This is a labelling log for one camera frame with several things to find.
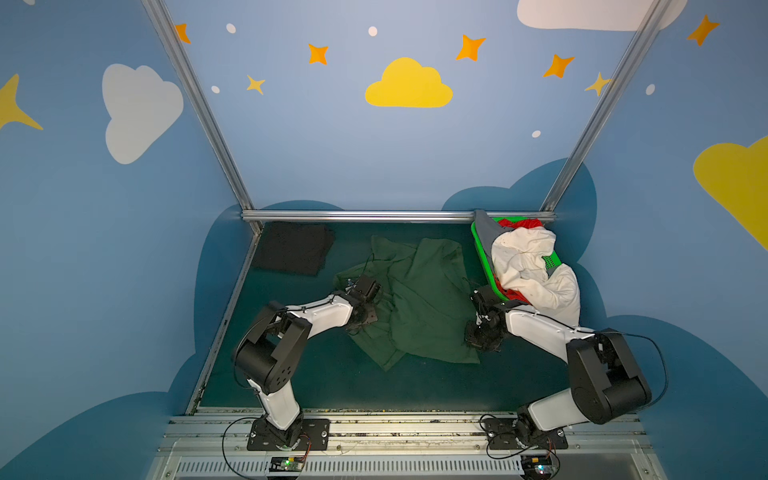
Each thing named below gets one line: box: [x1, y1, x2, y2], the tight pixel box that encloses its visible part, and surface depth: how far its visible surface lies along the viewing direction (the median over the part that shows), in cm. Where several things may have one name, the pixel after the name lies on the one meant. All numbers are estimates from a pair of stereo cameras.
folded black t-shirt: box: [251, 222, 336, 276], surface depth 116 cm
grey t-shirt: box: [474, 210, 514, 259], surface depth 113 cm
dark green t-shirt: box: [334, 236, 480, 371], surface depth 100 cm
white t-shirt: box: [491, 226, 581, 328], surface depth 100 cm
